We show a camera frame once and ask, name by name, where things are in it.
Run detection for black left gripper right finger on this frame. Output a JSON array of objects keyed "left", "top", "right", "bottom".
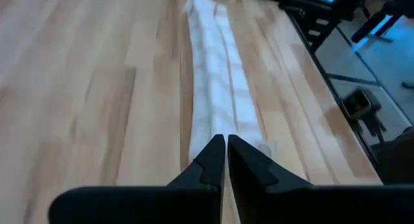
[{"left": 227, "top": 134, "right": 414, "bottom": 224}]

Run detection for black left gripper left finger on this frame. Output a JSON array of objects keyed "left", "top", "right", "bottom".
[{"left": 48, "top": 134, "right": 226, "bottom": 224}]

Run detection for white red-checked towel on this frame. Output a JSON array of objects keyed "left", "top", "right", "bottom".
[{"left": 183, "top": 0, "right": 279, "bottom": 160}]

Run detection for dark bulky object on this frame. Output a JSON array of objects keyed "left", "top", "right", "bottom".
[{"left": 370, "top": 126, "right": 414, "bottom": 186}]

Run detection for black foot with brown opening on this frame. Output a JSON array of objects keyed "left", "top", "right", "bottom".
[{"left": 341, "top": 87, "right": 387, "bottom": 138}]

